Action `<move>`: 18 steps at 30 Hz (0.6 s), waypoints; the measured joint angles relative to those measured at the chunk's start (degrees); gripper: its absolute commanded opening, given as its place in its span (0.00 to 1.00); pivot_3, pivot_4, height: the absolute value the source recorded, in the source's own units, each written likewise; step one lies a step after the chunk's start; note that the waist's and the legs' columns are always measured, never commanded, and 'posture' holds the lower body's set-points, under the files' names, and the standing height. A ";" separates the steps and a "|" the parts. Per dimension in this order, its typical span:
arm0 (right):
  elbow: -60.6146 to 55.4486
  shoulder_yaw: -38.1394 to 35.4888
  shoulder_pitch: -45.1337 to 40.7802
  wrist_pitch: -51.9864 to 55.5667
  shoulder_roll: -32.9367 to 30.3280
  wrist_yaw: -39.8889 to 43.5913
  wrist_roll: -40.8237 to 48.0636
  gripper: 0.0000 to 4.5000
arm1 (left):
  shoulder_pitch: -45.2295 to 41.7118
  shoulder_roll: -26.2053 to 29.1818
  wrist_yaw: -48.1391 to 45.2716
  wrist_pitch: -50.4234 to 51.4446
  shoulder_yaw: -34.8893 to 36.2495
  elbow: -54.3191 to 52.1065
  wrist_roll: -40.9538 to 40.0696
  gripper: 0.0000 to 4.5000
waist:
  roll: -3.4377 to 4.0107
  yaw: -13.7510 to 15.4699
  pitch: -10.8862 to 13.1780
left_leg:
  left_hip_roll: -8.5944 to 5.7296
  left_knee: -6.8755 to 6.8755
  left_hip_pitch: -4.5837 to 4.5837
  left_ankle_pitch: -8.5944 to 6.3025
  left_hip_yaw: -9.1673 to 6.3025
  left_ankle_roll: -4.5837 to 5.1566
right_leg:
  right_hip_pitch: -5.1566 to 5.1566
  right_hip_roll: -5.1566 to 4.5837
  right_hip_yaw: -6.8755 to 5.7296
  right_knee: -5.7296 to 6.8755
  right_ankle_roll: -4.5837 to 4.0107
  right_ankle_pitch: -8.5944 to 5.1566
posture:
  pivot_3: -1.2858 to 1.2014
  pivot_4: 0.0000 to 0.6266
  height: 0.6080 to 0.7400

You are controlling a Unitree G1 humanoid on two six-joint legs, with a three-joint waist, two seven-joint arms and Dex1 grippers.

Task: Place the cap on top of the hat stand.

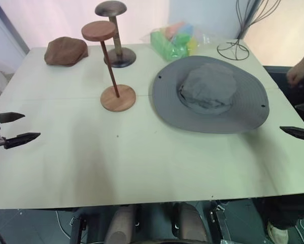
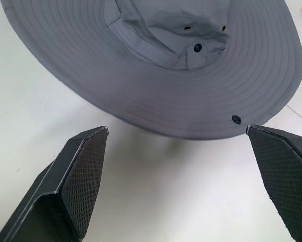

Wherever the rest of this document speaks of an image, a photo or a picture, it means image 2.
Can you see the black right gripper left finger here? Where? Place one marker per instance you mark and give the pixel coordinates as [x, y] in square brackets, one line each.
[65, 191]

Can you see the grey wide-brim hat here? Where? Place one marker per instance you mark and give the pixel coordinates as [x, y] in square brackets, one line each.
[120, 83]

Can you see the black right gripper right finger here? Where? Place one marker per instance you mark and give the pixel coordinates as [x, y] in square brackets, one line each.
[287, 176]

